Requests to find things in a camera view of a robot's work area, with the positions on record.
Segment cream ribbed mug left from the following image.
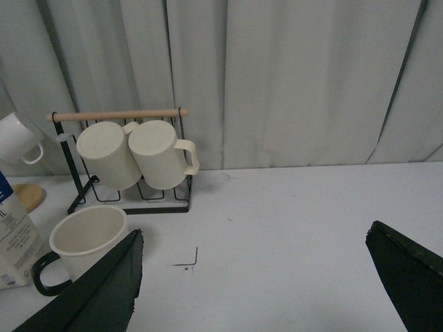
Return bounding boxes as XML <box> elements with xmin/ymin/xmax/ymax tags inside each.
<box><xmin>76</xmin><ymin>122</ymin><xmax>142</xmax><ymax>190</ymax></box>

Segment grey curtain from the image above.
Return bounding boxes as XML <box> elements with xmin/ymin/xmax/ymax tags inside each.
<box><xmin>1</xmin><ymin>1</ymin><xmax>442</xmax><ymax>176</ymax></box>

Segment white glossy mug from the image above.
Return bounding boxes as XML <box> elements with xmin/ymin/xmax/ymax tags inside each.
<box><xmin>1</xmin><ymin>112</ymin><xmax>44</xmax><ymax>165</ymax></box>

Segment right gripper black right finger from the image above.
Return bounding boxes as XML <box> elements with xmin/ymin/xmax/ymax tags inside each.
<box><xmin>365</xmin><ymin>221</ymin><xmax>442</xmax><ymax>331</ymax></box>

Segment blue white milk carton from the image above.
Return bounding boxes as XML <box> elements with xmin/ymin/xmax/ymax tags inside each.
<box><xmin>1</xmin><ymin>176</ymin><xmax>46</xmax><ymax>290</ymax></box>

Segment cream ribbed mug right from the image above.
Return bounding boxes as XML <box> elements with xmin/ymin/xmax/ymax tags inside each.
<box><xmin>123</xmin><ymin>120</ymin><xmax>200</xmax><ymax>190</ymax></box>

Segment cream mug black handle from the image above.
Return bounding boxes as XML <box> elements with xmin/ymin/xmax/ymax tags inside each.
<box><xmin>31</xmin><ymin>205</ymin><xmax>129</xmax><ymax>296</ymax></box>

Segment black wire mug rack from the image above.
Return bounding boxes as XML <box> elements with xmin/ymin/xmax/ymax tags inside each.
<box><xmin>46</xmin><ymin>107</ymin><xmax>192</xmax><ymax>214</ymax></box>

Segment wooden mug tree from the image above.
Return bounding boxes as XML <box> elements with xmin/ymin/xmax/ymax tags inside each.
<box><xmin>12</xmin><ymin>183</ymin><xmax>45</xmax><ymax>213</ymax></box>

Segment cream ribbed mug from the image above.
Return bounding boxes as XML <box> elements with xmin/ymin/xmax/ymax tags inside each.
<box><xmin>123</xmin><ymin>120</ymin><xmax>200</xmax><ymax>190</ymax></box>
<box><xmin>76</xmin><ymin>122</ymin><xmax>142</xmax><ymax>190</ymax></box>

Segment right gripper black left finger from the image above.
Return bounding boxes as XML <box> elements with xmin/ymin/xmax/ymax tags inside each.
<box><xmin>15</xmin><ymin>230</ymin><xmax>143</xmax><ymax>331</ymax></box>

